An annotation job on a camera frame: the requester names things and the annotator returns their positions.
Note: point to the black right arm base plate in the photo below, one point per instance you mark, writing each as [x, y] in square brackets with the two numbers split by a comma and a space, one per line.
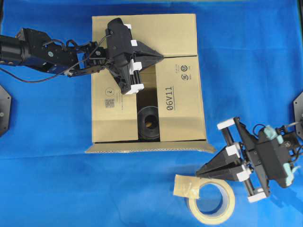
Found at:
[298, 108]

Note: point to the beige packing tape roll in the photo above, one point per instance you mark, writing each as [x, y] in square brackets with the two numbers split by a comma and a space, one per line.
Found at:
[210, 201]

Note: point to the black round object in box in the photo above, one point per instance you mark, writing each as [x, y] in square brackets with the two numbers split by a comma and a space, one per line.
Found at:
[148, 124]

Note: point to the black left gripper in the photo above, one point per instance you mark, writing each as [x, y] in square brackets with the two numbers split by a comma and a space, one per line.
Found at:
[122, 62]

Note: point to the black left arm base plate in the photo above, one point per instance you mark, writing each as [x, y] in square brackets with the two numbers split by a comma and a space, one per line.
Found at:
[5, 105]

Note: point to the brown cardboard box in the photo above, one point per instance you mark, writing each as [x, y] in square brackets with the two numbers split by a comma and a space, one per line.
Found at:
[172, 85]

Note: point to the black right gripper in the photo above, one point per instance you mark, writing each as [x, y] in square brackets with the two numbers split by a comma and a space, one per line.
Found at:
[267, 155]

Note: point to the blue table cloth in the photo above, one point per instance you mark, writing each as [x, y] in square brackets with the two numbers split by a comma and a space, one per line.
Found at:
[251, 64]

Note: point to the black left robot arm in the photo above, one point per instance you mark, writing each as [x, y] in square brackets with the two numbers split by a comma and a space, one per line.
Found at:
[36, 50]

